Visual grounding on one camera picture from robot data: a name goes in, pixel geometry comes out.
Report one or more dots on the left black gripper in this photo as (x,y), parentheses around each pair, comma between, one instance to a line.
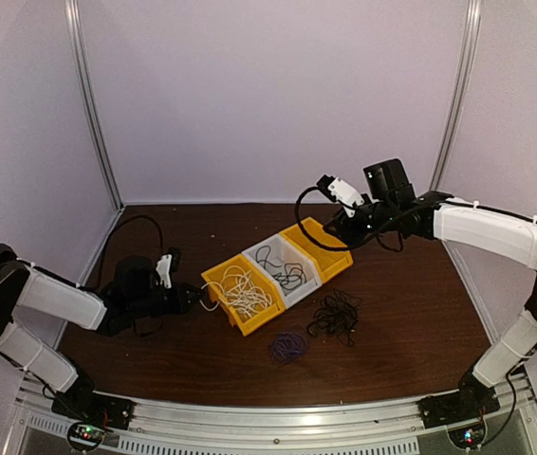
(181,304)

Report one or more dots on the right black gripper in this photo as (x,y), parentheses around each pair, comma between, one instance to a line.
(345,232)

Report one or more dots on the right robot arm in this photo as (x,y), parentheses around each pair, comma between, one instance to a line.
(393,206)

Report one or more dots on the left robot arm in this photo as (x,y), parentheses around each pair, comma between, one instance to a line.
(140,289)

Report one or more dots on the right yellow plastic bin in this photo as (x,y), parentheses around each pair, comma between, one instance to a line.
(329,264)

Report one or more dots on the yellow plastic bin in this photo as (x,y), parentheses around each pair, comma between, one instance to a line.
(329,264)
(246,296)

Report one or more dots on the left yellow plastic bin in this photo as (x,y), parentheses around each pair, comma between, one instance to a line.
(246,296)

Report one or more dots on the white plastic bin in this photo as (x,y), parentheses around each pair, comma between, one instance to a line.
(294,274)

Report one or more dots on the left round controller board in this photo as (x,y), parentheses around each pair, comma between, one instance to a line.
(84,437)

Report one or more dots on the round controller board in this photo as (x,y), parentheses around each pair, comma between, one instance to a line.
(467,437)
(84,437)

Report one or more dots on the right round controller board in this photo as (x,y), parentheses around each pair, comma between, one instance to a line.
(467,437)

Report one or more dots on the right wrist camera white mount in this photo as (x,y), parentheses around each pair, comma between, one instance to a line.
(340,192)

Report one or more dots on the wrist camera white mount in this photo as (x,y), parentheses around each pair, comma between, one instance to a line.
(167,265)
(340,192)

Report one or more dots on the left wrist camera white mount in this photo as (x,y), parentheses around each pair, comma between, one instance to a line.
(167,265)

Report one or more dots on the front aluminium rail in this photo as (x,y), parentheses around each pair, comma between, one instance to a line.
(392,426)

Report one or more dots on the right aluminium frame post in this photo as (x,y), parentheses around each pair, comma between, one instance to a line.
(470,38)

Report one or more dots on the aluminium frame post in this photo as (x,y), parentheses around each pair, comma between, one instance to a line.
(91,112)
(470,38)

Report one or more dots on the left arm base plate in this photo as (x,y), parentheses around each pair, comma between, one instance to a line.
(98,409)

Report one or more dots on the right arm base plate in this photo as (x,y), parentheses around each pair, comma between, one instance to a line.
(454,407)

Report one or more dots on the left aluminium frame post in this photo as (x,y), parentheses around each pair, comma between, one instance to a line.
(91,112)

